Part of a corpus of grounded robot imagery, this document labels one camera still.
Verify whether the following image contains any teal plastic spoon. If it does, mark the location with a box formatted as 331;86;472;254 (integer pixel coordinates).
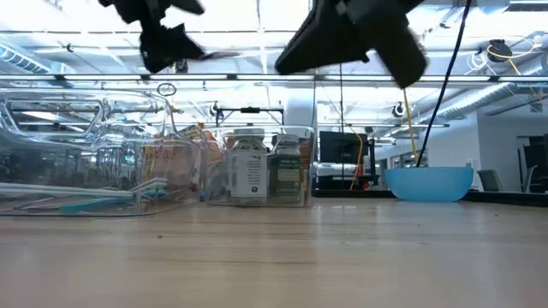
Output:
57;197;145;215

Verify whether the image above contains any yellow cable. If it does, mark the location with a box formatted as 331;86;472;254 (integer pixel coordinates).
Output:
401;87;420;162

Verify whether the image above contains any brown roast beef ramen pack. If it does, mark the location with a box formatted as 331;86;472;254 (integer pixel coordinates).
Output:
143;143;200;193

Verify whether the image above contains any spice jar white lid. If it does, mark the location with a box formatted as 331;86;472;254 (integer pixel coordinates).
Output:
225;127;270;205

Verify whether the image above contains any blue plastic bowl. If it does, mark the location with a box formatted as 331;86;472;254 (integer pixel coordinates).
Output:
384;166;475;203

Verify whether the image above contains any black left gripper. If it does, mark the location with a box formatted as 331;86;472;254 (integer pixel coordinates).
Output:
98;0;206;74

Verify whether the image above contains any short clear plastic bin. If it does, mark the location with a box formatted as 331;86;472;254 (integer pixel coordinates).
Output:
202;124;317;210

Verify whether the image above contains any black computer monitor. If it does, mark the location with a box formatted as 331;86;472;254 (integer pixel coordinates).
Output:
319;130;370;166

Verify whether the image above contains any grey overhead crossbar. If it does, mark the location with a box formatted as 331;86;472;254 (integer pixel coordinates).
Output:
0;73;548;83

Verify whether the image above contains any grey office chair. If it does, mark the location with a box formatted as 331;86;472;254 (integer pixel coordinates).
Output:
476;169;505;193

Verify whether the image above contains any yellow-orange ramen pack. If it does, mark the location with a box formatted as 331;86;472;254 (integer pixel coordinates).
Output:
188;123;226;189

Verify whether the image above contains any spoon teal-white patterned handle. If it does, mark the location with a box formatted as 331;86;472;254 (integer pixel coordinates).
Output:
0;177;169;201

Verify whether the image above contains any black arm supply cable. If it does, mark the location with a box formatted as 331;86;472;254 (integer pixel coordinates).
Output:
416;0;473;169

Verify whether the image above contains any spice jar green lid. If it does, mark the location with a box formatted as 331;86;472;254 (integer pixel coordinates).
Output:
268;134;303;205

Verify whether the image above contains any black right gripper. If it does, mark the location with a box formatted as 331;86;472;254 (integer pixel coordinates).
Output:
274;0;429;89

